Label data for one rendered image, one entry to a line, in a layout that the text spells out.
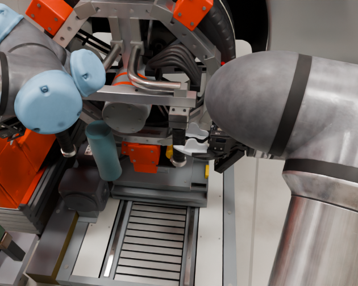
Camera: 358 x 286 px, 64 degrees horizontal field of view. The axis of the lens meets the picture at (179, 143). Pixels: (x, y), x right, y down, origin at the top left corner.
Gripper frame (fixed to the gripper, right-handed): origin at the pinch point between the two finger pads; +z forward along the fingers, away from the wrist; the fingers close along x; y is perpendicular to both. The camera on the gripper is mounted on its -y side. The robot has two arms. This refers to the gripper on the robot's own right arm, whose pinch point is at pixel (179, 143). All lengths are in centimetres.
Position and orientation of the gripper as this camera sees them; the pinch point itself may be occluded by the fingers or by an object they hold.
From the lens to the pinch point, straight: 79.7
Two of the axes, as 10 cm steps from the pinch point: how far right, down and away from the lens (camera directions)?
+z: -9.9, -0.8, 0.8
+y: 0.0, -6.7, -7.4
